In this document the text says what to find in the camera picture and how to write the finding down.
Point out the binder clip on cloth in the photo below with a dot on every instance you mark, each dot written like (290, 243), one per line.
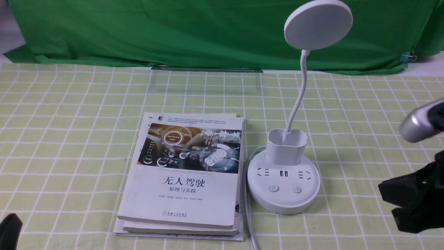
(407, 57)

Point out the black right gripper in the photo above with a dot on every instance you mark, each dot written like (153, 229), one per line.
(418, 197)

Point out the top book self-driving cover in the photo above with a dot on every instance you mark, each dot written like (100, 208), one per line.
(180, 180)

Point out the green backdrop cloth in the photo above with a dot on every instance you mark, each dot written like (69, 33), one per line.
(220, 34)

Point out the white desk lamp with base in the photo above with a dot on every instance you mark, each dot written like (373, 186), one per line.
(281, 179)

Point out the clear acrylic stand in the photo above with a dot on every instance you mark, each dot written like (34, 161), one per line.
(204, 81)

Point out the bottom thin magazine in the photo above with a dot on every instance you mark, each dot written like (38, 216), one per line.
(239, 222)

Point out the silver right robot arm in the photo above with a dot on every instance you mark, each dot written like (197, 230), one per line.
(423, 122)

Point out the green checked tablecloth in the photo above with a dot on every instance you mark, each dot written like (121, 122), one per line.
(68, 133)

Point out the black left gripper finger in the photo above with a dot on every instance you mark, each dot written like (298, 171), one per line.
(10, 229)

